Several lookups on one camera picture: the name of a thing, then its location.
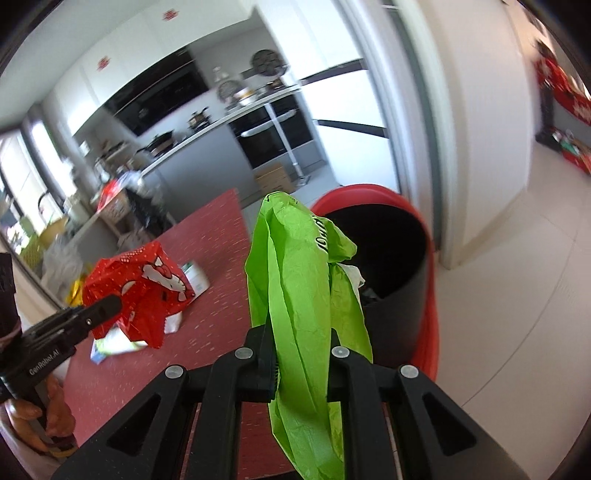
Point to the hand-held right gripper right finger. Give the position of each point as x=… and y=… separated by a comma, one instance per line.
x=351, y=383

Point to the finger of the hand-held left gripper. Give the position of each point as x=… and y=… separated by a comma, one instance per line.
x=99, y=308

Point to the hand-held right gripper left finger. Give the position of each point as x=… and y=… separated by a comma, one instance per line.
x=261, y=364

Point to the red printed snack bag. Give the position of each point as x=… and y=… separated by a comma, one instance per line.
x=134, y=286

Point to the green plastic bag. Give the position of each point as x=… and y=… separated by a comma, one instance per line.
x=295, y=300

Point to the black trash bin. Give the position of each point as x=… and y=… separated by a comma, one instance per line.
x=397, y=314

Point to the person's left forearm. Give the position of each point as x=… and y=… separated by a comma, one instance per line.
x=7, y=295

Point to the person's left hand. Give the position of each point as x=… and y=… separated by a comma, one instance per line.
x=57, y=415

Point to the gold foil bag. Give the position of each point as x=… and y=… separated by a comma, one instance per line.
x=76, y=290

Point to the blue white plastic packet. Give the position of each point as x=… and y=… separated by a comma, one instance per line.
x=108, y=348

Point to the yellow basin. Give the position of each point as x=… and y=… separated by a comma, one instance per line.
x=53, y=228

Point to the red plastic stool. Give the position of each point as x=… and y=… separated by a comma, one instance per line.
x=429, y=332

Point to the white green wrapper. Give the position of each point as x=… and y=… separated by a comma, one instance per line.
x=196, y=277

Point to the white dotted storage basket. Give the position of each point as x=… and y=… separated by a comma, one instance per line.
x=113, y=203

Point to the black plastic bag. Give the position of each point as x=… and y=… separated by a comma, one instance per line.
x=147, y=207

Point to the kitchen faucet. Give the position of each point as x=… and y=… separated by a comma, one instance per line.
x=46, y=198

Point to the black wok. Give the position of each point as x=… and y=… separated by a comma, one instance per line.
x=160, y=142

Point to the steel cooking pot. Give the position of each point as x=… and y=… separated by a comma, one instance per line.
x=198, y=120

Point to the white mop pole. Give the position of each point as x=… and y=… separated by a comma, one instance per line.
x=286, y=143

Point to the black range hood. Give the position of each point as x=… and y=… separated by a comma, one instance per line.
x=157, y=92

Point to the black built-in oven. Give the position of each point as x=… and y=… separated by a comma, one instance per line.
x=263, y=138

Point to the white refrigerator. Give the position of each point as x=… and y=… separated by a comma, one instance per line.
x=351, y=152

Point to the stacked bowls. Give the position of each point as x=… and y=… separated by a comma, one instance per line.
x=244, y=96

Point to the white upper cabinets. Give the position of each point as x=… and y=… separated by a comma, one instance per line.
x=115, y=50

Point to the round dark baking tray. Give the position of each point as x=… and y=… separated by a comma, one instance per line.
x=268, y=62

